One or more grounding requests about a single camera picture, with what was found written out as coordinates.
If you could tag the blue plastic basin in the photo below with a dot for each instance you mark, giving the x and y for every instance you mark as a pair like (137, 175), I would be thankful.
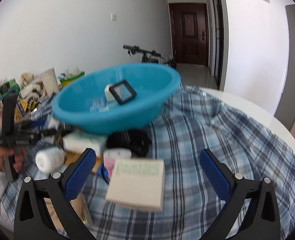
(142, 115)

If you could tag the cream plush toy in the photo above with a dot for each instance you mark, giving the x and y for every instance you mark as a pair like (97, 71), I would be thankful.
(32, 90)

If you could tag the light blue packet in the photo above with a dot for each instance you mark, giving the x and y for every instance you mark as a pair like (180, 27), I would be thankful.
(98, 107)

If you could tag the white round jar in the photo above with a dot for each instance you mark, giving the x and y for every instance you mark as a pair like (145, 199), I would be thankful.
(50, 158)

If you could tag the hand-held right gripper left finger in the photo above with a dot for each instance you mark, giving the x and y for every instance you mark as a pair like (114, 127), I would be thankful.
(80, 177)

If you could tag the black framed glass door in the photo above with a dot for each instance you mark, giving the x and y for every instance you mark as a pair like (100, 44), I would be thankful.
(217, 42)

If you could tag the yellow-green bucket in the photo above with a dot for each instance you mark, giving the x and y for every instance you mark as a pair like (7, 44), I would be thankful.
(71, 81)

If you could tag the white tissue pack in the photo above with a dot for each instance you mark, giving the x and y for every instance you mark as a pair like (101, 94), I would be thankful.
(82, 141)

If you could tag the white light switch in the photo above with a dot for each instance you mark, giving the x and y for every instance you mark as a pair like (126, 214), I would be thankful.
(113, 17)

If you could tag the large cream box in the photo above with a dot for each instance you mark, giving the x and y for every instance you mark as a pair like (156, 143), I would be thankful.
(135, 187)

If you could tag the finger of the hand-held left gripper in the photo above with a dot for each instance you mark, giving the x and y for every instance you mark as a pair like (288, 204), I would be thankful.
(46, 133)
(27, 125)

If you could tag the dark brown door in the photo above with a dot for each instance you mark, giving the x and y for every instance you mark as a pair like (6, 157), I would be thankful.
(188, 30)

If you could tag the white round desktop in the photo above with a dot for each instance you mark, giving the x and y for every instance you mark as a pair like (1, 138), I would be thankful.
(250, 105)

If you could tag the pink and white plush toy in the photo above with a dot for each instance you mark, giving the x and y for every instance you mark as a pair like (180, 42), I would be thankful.
(115, 155)

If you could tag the black box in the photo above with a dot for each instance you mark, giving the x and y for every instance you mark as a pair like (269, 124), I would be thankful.
(122, 91)

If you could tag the blue plaid shirt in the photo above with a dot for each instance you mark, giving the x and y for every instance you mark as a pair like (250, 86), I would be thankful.
(212, 130)

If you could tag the small cream box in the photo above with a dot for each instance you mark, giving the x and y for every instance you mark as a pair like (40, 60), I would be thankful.
(110, 96)

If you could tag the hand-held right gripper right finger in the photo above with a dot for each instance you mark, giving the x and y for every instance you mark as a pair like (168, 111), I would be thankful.
(215, 177)

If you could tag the person's left hand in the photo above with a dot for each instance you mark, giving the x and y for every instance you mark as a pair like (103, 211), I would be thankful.
(20, 160)

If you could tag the black fuzzy scrunchie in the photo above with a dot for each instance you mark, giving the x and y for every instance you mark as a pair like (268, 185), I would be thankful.
(130, 140)

